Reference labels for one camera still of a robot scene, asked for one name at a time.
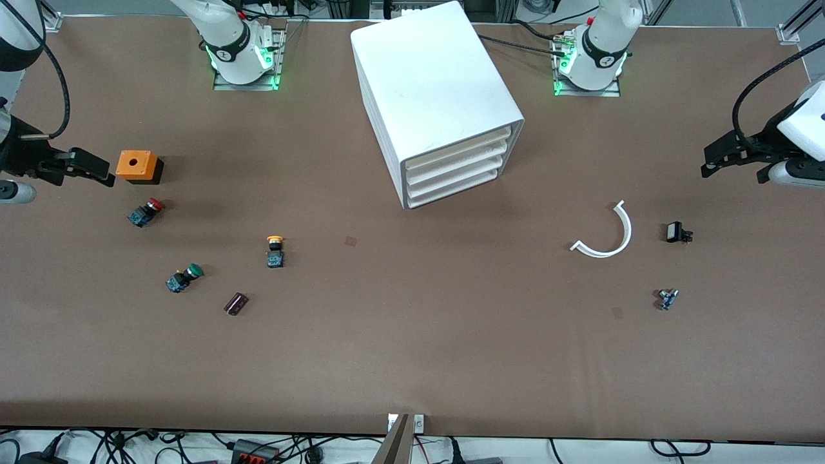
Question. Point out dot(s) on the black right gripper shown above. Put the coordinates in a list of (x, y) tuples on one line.
[(19, 156)]

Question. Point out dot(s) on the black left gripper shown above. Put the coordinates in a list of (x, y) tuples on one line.
[(762, 146)]

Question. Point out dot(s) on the yellow push button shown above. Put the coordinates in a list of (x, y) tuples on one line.
[(275, 254)]

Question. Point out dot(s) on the white plastic drawer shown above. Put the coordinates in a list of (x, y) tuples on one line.
[(456, 164), (457, 151), (455, 176), (454, 189)]

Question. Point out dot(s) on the red push button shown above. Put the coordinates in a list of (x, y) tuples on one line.
[(145, 212)]

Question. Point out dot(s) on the green push button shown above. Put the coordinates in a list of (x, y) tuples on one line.
[(184, 277)]

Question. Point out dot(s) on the white drawer cabinet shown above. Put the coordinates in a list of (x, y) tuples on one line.
[(432, 77)]

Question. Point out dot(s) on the white curved plastic piece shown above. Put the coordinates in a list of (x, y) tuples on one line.
[(624, 235)]

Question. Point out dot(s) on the small blue grey component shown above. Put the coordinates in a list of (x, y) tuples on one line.
[(667, 299)]

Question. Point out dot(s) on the dark maroon capacitor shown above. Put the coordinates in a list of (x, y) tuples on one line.
[(236, 303)]

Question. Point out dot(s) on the black plug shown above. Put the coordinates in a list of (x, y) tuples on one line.
[(42, 459)]

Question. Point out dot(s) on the orange button enclosure box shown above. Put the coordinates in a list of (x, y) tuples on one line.
[(134, 164)]

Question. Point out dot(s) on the small black switch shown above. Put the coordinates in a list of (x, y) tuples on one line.
[(675, 232)]

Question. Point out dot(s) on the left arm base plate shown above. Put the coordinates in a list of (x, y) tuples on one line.
[(609, 92)]

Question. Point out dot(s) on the aluminium frame corner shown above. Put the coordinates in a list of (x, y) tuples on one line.
[(796, 22), (51, 19)]

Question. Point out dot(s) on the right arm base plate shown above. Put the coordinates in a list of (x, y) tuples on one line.
[(222, 85)]

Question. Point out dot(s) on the white metal bracket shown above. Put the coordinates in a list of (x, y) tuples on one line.
[(418, 423)]

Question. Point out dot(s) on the brown wooden post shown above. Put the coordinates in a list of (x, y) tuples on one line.
[(394, 444)]

